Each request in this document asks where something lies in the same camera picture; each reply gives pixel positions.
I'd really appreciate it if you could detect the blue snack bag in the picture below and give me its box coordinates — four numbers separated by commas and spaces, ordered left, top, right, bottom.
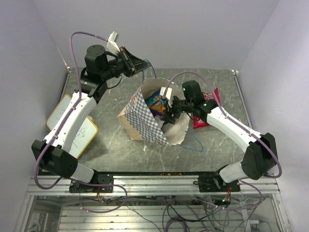
145, 95, 166, 113

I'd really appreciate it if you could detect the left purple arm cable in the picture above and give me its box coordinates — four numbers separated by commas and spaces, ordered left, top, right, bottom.
33, 31, 109, 189

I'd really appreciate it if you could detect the purple snack packet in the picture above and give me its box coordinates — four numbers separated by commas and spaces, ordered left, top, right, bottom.
149, 106, 166, 118

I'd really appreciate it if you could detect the blue checkered paper bag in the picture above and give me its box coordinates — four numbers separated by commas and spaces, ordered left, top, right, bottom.
117, 78, 204, 152

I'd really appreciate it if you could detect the small whiteboard yellow frame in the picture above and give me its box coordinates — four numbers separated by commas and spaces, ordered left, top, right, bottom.
46, 94, 98, 159

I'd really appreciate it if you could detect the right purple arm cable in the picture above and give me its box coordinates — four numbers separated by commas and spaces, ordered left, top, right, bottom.
164, 71, 282, 179

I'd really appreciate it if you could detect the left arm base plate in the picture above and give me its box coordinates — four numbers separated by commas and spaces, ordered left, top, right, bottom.
69, 174, 114, 193

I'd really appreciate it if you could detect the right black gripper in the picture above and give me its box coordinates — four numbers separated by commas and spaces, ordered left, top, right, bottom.
160, 95, 193, 124

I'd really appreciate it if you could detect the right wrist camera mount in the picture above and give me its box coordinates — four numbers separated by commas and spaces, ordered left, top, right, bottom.
160, 87, 174, 108

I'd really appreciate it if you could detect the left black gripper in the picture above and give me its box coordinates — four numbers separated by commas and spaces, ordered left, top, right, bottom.
101, 47, 152, 81

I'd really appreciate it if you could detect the aluminium frame rail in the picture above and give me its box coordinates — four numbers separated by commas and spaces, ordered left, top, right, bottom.
26, 175, 280, 196

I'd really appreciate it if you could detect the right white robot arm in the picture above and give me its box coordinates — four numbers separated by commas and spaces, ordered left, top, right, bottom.
160, 81, 278, 191

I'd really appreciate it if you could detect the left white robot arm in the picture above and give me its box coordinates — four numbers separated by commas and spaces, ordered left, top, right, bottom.
31, 44, 151, 192

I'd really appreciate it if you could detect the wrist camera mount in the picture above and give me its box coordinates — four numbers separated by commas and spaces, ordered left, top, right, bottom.
160, 87, 174, 108
107, 31, 120, 55

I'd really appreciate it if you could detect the red chips bag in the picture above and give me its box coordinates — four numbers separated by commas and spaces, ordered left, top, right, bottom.
193, 88, 221, 129

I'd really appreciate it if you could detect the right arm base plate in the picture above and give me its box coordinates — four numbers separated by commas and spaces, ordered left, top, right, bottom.
193, 172, 240, 193

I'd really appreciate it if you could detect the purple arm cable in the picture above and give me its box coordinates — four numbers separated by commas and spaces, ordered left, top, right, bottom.
164, 71, 282, 179
33, 31, 109, 189

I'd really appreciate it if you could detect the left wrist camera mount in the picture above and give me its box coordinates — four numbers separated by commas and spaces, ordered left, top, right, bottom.
107, 31, 120, 55

